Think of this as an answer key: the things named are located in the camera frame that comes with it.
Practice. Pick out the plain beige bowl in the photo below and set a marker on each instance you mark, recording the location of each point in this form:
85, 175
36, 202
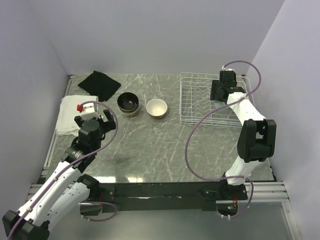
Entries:
128, 101

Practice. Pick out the black patterned bowl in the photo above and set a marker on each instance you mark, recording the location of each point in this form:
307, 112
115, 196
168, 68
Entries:
135, 110

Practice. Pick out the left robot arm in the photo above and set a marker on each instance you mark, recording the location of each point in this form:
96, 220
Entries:
67, 186

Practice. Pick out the red floral bowl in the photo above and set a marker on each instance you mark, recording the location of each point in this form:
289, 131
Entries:
157, 108

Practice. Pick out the white wire dish rack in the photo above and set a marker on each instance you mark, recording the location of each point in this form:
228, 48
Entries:
194, 102

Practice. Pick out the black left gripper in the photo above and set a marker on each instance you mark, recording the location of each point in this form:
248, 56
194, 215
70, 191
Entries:
108, 125

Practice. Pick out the black cloth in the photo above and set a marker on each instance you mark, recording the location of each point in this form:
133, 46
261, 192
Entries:
100, 85

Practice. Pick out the aluminium frame rail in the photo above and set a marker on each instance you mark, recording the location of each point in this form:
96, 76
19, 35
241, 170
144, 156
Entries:
269, 192

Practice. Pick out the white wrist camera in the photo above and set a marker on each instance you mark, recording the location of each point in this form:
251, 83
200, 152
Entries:
88, 111
226, 68

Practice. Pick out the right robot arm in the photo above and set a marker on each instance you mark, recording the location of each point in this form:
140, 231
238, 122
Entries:
257, 137

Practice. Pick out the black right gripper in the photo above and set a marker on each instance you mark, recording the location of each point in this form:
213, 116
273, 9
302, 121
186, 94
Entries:
215, 85

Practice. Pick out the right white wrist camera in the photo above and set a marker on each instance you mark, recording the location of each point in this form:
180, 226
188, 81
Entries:
226, 68

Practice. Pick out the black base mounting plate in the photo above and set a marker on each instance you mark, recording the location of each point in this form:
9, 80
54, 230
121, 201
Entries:
148, 196

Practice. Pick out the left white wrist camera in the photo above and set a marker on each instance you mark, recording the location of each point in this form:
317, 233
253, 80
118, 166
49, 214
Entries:
88, 111

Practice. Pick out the white cloth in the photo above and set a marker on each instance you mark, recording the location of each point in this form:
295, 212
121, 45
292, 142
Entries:
65, 124

